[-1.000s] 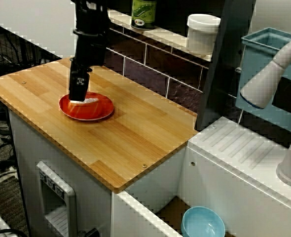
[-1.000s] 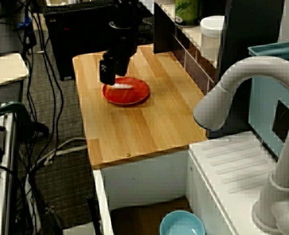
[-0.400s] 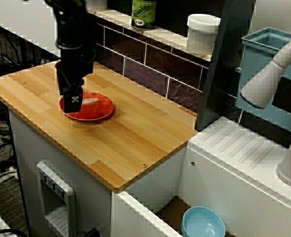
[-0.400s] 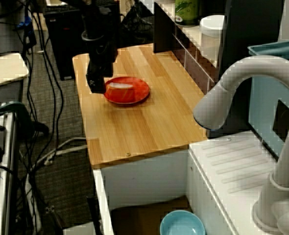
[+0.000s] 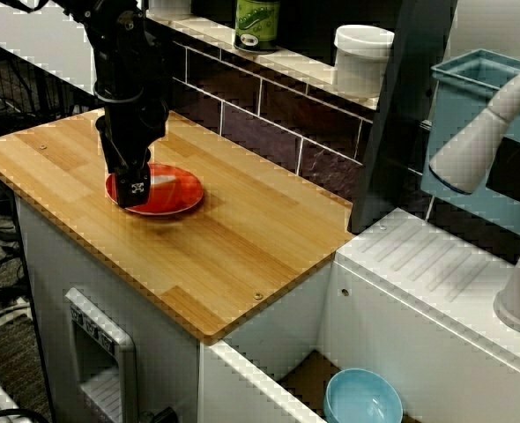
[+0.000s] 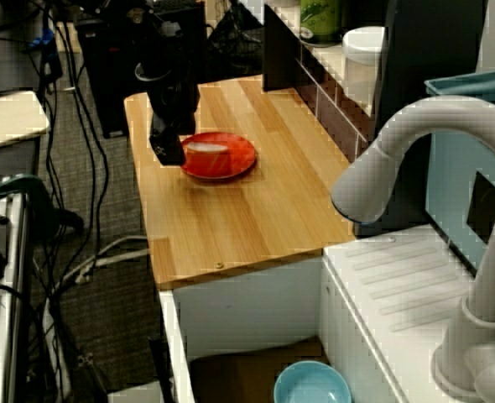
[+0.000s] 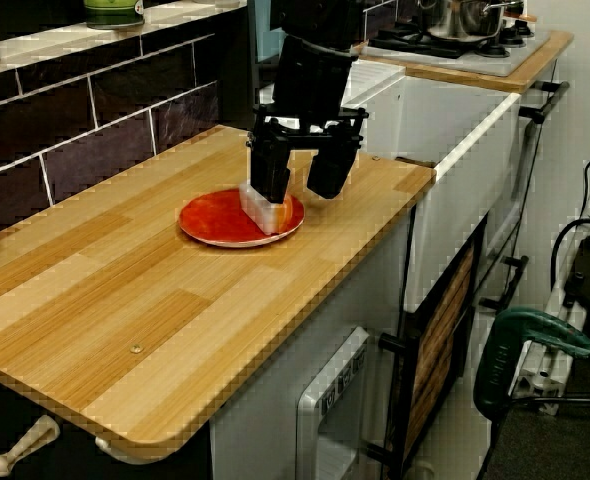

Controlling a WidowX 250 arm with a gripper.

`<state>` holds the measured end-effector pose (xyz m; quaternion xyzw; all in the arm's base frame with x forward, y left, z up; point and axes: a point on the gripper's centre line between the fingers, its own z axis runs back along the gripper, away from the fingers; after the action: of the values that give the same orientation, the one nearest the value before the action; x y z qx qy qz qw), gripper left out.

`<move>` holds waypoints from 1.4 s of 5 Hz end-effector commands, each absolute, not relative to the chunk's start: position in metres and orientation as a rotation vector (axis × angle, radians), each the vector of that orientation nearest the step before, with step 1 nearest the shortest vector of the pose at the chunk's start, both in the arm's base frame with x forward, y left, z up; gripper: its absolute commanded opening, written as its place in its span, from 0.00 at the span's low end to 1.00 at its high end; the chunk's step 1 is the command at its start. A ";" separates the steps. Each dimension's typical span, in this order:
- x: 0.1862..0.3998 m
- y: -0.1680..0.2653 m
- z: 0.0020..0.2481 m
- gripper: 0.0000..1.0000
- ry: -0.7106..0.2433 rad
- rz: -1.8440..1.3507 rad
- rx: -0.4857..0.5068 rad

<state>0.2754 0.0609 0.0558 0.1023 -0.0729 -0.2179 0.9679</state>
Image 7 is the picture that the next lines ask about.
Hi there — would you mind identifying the beige shelf ledge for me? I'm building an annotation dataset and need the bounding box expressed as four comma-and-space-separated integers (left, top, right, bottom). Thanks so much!
0, 0, 249, 81

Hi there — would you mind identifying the steel cooking pot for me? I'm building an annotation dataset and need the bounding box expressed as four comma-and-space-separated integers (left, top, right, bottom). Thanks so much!
417, 0, 526, 41

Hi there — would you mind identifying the wooden countertop board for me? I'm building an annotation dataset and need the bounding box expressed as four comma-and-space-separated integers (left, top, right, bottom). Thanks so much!
0, 124, 437, 446

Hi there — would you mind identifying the white toy kitchen cabinet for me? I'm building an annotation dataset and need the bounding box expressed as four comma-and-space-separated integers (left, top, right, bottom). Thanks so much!
209, 54, 566, 480

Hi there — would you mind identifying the aluminium frame rail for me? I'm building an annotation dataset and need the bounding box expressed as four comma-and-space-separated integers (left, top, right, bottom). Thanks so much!
507, 164, 590, 416

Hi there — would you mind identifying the red round plate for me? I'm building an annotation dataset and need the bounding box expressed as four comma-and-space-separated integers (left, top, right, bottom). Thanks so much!
178, 188, 306, 249

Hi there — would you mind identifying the grey oven handle bar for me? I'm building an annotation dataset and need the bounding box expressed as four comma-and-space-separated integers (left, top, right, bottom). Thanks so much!
517, 79, 572, 125

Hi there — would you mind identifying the green bottle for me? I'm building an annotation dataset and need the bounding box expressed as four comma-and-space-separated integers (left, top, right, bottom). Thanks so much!
83, 0, 146, 30

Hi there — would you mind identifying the salmon sushi toy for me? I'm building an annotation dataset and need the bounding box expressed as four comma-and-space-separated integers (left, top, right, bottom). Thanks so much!
238, 182, 292, 236

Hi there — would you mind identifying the wooden stove counter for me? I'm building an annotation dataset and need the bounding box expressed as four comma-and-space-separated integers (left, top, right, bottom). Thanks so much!
349, 28, 575, 95

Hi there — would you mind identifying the white bone shaped handle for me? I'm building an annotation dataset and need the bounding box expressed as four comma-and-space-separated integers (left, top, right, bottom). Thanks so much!
0, 414, 60, 477

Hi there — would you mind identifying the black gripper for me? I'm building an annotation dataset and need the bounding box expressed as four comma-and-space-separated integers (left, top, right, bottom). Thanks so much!
248, 37, 371, 205

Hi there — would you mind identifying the grey dispenser panel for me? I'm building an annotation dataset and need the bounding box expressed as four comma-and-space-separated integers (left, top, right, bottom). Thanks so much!
295, 325, 371, 480

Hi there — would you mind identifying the grey stove top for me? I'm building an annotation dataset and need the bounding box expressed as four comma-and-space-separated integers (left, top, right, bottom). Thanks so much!
359, 19, 551, 79

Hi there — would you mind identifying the dark tile backsplash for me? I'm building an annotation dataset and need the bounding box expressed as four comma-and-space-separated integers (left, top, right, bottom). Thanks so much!
0, 32, 256, 241

